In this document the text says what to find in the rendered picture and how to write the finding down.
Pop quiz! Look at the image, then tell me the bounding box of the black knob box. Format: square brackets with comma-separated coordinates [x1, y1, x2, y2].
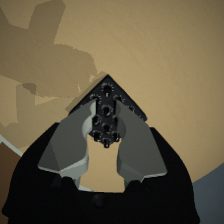
[68, 74, 148, 148]

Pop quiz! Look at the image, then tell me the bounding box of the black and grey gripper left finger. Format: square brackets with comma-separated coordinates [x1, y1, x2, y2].
[2, 98, 99, 218]

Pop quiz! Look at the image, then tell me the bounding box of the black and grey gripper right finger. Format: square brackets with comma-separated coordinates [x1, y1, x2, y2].
[114, 99, 200, 224]

